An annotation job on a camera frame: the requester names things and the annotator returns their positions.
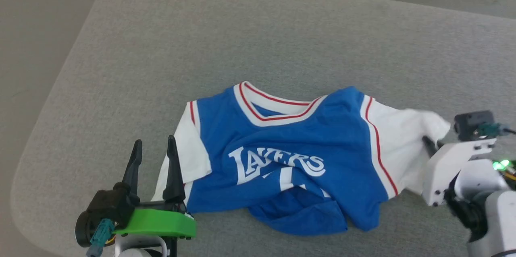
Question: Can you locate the right teal-plug black cable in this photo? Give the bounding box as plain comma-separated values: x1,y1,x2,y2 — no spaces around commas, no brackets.
478,122,516,137

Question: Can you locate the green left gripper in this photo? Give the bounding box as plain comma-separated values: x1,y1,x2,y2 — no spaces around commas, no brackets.
75,135,197,249

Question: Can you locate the blue and white basketball jersey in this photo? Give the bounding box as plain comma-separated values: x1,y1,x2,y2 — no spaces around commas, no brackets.
151,81,452,237

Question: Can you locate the teal-plug black cable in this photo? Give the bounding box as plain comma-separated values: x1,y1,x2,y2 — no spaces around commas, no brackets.
85,218,116,257
478,122,516,137

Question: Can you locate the left teal-plug black cable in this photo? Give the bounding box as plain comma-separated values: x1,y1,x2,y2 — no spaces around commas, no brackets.
85,218,116,257

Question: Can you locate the grey fabric sofa cushion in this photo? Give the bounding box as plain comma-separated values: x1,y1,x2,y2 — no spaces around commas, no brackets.
10,0,516,257

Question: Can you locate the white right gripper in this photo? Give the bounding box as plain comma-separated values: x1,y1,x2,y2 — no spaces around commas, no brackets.
422,136,497,207

